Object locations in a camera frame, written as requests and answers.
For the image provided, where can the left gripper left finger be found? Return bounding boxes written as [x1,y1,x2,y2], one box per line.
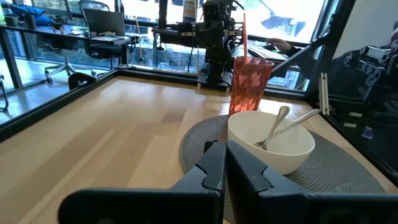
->
[57,139,228,224]

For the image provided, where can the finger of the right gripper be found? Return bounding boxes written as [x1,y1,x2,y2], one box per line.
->
[195,21,211,49]
[210,21,225,49]

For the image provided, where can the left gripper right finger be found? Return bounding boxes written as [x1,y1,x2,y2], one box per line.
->
[226,139,398,224]

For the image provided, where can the red drinking straw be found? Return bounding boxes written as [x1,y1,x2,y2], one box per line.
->
[242,12,249,63]

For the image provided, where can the red faceted plastic cup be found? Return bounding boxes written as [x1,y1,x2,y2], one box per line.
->
[228,55,275,116]

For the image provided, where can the silver spoon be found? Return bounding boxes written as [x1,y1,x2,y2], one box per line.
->
[261,105,292,151]

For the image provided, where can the silver fork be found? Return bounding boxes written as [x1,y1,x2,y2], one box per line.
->
[253,108,321,149]

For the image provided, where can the white plate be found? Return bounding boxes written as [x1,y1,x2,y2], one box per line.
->
[227,110,316,175]

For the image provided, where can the black keyboard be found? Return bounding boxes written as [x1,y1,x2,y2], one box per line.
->
[248,45,289,62]

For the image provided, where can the person's hand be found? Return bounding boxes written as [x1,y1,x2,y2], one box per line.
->
[267,37,294,52]

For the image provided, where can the black laptop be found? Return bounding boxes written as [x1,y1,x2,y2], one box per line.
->
[83,8,132,43]

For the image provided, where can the black chair with white base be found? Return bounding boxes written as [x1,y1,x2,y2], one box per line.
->
[43,0,126,83]

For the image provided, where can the round grey woven placemat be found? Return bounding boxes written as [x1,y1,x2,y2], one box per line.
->
[179,114,386,224]

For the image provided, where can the pair of white rods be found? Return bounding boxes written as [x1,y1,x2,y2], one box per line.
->
[318,72,330,116]

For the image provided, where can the dark office desk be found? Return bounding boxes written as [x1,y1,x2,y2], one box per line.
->
[0,23,132,90]

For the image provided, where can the blue bag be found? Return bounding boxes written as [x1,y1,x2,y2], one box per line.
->
[9,4,56,27]

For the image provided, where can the black round frame bracket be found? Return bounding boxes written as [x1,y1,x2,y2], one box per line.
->
[68,72,98,91]

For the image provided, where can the black aluminium table frame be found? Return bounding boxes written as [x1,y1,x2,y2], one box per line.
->
[0,0,398,187]

